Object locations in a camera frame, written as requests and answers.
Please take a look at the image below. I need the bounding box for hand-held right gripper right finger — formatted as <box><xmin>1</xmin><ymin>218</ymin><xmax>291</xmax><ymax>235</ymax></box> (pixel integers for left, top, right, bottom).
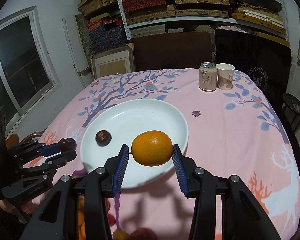
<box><xmin>172</xmin><ymin>144</ymin><xmax>278</xmax><ymax>240</ymax></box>

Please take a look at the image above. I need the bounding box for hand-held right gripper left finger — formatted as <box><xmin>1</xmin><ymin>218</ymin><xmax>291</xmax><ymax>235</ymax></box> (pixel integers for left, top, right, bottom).
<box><xmin>19</xmin><ymin>144</ymin><xmax>130</xmax><ymax>240</ymax></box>

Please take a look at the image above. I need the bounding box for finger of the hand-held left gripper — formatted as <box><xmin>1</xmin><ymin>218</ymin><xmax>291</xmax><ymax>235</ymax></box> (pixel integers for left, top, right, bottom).
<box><xmin>16</xmin><ymin>150</ymin><xmax>77</xmax><ymax>181</ymax></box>
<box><xmin>6</xmin><ymin>140</ymin><xmax>63</xmax><ymax>161</ymax></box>

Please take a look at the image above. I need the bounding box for dark red cherry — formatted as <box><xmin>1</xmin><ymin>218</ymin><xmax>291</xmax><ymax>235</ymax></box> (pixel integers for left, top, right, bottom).
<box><xmin>59</xmin><ymin>138</ymin><xmax>77</xmax><ymax>153</ymax></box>

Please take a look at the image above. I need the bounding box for white round plate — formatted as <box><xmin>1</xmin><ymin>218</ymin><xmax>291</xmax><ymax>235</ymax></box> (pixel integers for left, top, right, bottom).
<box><xmin>80</xmin><ymin>99</ymin><xmax>189</xmax><ymax>190</ymax></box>

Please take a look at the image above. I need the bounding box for yellow round fruit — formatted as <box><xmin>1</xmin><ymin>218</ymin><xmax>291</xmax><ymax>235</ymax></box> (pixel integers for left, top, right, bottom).
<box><xmin>112</xmin><ymin>231</ymin><xmax>130</xmax><ymax>240</ymax></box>

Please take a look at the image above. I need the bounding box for person's left hand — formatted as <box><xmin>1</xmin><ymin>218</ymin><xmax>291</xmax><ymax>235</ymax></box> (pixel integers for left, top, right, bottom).
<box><xmin>0</xmin><ymin>197</ymin><xmax>42</xmax><ymax>215</ymax></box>

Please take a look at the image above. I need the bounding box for wooden chair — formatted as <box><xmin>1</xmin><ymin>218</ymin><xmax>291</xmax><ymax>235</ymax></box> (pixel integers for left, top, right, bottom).
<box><xmin>5</xmin><ymin>131</ymin><xmax>44</xmax><ymax>147</ymax></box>

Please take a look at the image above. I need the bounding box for dark brown chestnut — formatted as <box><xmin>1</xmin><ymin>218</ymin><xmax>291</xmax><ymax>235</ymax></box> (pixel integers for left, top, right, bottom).
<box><xmin>95</xmin><ymin>129</ymin><xmax>112</xmax><ymax>146</ymax></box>

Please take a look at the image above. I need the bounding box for pink printed tablecloth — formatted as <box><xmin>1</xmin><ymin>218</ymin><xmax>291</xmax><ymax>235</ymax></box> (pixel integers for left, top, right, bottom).
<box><xmin>22</xmin><ymin>68</ymin><xmax>300</xmax><ymax>240</ymax></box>

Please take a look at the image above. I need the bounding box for sliding glass window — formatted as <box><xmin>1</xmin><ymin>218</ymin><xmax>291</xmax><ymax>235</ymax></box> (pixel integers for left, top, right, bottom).
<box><xmin>0</xmin><ymin>5</ymin><xmax>62</xmax><ymax>140</ymax></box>

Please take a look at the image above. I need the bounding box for white door panel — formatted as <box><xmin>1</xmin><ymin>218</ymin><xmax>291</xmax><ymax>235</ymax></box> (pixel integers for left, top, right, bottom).
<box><xmin>62</xmin><ymin>15</ymin><xmax>90</xmax><ymax>85</ymax></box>

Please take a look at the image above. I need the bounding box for paper cup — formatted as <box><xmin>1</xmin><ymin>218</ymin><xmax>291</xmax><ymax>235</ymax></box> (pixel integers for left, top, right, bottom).
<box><xmin>216</xmin><ymin>63</ymin><xmax>236</xmax><ymax>90</ymax></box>

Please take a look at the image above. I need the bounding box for black round stand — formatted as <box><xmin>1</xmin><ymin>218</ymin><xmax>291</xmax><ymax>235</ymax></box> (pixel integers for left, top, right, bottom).
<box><xmin>281</xmin><ymin>92</ymin><xmax>300</xmax><ymax>133</ymax></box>

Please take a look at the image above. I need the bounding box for blue patterned box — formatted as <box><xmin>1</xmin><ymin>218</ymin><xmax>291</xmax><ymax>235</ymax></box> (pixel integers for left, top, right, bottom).
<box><xmin>89</xmin><ymin>26</ymin><xmax>128</xmax><ymax>53</ymax></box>

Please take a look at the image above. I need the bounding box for white metal shelf rack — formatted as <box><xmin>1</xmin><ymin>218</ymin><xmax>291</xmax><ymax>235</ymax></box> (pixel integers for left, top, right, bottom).
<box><xmin>112</xmin><ymin>0</ymin><xmax>290</xmax><ymax>43</ymax></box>

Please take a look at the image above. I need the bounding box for wooden picture frame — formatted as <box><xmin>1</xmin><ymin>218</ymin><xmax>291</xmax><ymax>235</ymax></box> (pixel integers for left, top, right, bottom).
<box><xmin>90</xmin><ymin>46</ymin><xmax>135</xmax><ymax>80</ymax></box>

